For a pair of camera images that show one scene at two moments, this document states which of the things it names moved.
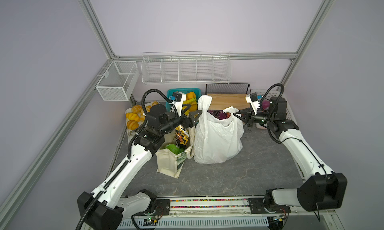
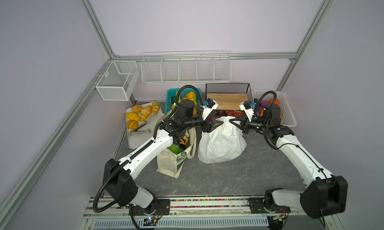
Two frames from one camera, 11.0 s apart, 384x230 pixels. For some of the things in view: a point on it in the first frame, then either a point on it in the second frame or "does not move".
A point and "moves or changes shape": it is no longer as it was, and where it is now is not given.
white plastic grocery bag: (217, 140) moves or changes shape
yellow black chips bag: (182, 136) does not move
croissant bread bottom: (132, 124) does not move
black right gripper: (249, 118) -> (244, 125)
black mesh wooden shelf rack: (225, 95) does not move
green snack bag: (175, 148) does not move
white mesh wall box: (118, 82) does not move
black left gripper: (191, 122) -> (208, 127)
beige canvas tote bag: (169, 163) does not move
